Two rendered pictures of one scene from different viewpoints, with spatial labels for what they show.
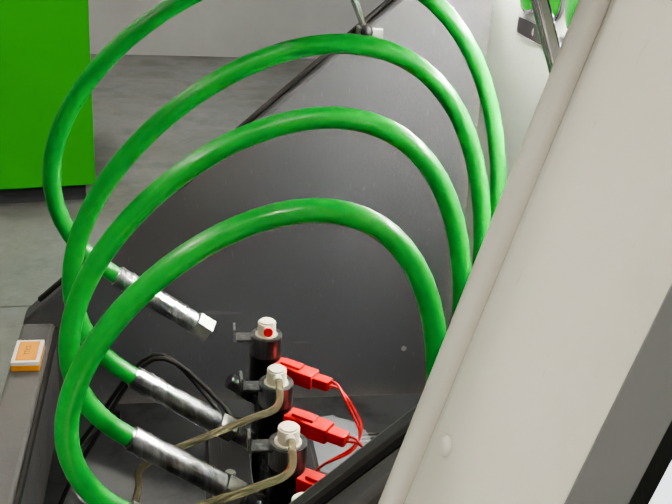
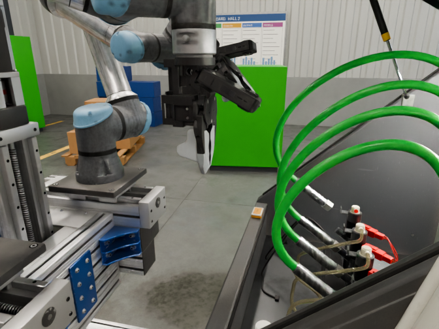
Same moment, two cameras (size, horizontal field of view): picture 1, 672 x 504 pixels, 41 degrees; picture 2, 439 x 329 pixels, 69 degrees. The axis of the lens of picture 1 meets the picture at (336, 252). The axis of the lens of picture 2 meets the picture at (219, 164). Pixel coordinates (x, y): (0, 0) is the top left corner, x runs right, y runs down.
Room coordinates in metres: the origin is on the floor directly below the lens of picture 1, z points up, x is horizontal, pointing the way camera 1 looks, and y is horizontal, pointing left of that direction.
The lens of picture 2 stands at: (0.02, 0.03, 1.41)
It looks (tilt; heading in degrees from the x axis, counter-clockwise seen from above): 19 degrees down; 27
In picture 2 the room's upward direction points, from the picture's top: straight up
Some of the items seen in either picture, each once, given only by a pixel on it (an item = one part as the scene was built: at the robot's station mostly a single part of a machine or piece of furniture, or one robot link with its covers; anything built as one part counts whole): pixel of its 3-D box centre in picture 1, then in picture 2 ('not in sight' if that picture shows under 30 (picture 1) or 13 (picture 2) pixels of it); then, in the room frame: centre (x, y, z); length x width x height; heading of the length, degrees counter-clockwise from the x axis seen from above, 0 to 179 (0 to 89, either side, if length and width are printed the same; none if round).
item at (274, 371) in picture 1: (276, 383); (359, 231); (0.62, 0.04, 1.10); 0.02 x 0.02 x 0.03
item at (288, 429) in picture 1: (288, 443); (365, 254); (0.54, 0.02, 1.10); 0.02 x 0.02 x 0.03
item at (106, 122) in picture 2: not in sight; (96, 126); (0.73, 0.83, 1.20); 0.13 x 0.12 x 0.14; 174
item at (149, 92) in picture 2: not in sight; (130, 96); (5.35, 4.91, 0.61); 1.26 x 0.48 x 1.22; 104
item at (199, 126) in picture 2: not in sight; (201, 128); (0.51, 0.32, 1.29); 0.05 x 0.02 x 0.09; 11
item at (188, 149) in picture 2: not in sight; (192, 151); (0.51, 0.34, 1.25); 0.06 x 0.03 x 0.09; 101
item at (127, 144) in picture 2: not in sight; (106, 128); (3.45, 3.70, 0.39); 1.20 x 0.85 x 0.79; 26
